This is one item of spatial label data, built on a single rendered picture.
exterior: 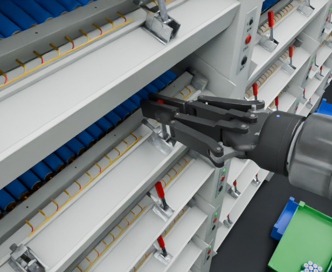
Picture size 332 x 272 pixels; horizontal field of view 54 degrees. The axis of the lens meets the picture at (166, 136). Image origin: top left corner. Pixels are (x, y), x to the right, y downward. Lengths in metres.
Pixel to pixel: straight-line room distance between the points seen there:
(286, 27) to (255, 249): 0.96
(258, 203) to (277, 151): 1.32
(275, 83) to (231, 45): 0.52
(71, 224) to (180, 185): 0.34
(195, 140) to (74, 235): 0.20
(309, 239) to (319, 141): 1.20
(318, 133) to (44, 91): 0.28
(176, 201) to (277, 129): 0.39
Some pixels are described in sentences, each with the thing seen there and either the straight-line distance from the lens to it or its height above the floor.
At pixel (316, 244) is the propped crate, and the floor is 0.08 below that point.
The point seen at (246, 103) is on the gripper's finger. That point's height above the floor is 1.06.
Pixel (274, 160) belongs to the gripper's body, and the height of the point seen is 1.06.
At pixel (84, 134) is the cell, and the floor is 0.99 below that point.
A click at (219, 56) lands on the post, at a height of 1.03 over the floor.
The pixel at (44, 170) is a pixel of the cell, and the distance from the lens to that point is 0.48.
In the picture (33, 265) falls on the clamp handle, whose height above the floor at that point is 0.96.
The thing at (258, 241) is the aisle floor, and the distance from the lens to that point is 1.58.
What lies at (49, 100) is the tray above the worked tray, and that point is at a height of 1.14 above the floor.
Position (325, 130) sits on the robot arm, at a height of 1.11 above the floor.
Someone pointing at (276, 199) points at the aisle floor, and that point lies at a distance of 1.74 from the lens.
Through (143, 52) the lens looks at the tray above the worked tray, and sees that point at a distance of 0.40.
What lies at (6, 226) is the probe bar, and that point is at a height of 0.98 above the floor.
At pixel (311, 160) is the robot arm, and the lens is 0.37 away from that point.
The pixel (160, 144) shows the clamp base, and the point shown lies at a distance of 0.54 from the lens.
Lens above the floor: 1.33
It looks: 43 degrees down
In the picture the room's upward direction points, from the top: straight up
